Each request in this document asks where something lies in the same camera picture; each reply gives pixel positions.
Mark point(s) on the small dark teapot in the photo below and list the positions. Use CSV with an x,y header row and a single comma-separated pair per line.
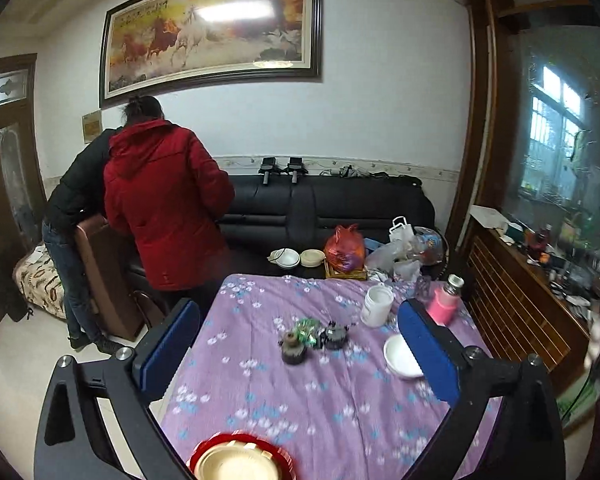
x,y
335,336
293,350

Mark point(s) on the slatted wooden cabinet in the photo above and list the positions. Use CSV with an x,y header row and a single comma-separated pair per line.
x,y
510,285

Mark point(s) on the pink bottle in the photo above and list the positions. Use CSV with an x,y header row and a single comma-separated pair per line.
x,y
446,305

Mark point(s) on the white paper bag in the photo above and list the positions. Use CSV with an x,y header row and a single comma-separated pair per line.
x,y
401,231

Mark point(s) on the wooden door with glass panels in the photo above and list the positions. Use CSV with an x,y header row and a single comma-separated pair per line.
x,y
10,170

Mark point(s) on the wooden partition frame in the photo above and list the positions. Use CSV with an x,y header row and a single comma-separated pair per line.
x,y
480,110

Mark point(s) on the purple floral tablecloth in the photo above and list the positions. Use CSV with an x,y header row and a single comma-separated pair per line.
x,y
290,400

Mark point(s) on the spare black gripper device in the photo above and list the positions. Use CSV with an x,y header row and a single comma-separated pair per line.
x,y
267,167
295,166

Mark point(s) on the green candy wrapper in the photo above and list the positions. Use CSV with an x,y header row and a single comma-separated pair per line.
x,y
307,331

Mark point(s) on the white plastic jar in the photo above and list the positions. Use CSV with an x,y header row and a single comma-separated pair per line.
x,y
377,310

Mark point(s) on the framed horse painting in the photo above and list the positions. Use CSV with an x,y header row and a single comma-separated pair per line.
x,y
205,35

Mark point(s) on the shallow beige bowl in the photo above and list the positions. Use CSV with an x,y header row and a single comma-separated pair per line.
x,y
312,258

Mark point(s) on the brown armchair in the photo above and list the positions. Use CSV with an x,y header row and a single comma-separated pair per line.
x,y
105,280

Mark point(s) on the colourful printed ball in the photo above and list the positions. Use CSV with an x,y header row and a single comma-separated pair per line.
x,y
428,246

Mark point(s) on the small white bowl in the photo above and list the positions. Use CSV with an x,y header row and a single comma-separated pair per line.
x,y
400,360

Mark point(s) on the red plastic bag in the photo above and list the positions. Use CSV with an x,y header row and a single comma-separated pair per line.
x,y
345,250

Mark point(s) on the clear plastic bags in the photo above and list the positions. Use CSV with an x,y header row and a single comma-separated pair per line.
x,y
392,260

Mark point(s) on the patterned upholstered seat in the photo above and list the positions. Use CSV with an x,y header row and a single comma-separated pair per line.
x,y
35,285

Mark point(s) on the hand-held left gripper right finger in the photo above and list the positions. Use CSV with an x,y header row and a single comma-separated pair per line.
x,y
425,350

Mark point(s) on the black leather sofa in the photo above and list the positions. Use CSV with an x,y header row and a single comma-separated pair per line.
x,y
330,205

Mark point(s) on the yellow woven tray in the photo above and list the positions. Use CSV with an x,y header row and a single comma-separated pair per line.
x,y
347,274

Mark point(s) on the glass partition panel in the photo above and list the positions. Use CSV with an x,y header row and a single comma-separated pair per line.
x,y
555,135

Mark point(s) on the small wall plaque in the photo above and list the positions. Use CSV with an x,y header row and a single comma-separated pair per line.
x,y
91,127

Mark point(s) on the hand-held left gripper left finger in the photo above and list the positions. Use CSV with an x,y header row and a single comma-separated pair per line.
x,y
172,342

